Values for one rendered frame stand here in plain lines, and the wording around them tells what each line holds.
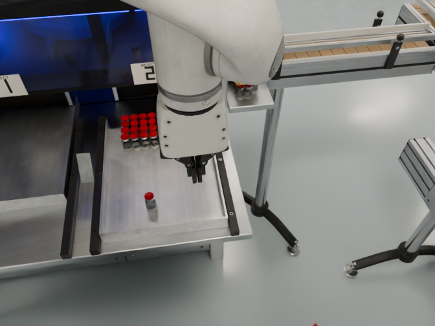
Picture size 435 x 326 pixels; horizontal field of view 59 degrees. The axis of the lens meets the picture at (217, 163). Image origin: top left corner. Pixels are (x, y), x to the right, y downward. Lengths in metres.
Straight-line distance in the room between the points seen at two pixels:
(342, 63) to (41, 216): 0.92
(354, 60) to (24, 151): 0.95
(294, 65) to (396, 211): 1.14
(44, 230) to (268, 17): 0.68
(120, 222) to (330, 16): 2.92
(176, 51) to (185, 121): 0.12
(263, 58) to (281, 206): 1.60
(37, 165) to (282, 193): 1.30
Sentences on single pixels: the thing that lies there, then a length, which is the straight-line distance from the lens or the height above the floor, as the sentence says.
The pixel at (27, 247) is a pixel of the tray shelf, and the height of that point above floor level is 0.88.
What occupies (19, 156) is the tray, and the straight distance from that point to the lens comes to 1.06.
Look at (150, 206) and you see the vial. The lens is 0.84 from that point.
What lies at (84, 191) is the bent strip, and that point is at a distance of 0.92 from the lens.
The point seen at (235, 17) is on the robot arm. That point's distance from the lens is 0.34.
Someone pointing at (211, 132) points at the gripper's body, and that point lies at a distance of 0.54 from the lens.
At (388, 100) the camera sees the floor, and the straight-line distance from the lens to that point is 2.71.
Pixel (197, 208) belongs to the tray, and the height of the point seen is 0.88.
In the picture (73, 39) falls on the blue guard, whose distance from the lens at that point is 0.94.
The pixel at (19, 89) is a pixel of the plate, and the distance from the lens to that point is 1.04.
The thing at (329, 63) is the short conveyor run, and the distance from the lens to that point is 1.22.
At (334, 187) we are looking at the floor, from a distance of 2.08.
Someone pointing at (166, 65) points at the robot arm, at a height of 1.33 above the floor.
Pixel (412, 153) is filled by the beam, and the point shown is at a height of 0.52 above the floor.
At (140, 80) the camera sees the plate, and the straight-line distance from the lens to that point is 0.99.
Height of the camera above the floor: 1.58
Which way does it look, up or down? 49 degrees down
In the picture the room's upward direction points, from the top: straight up
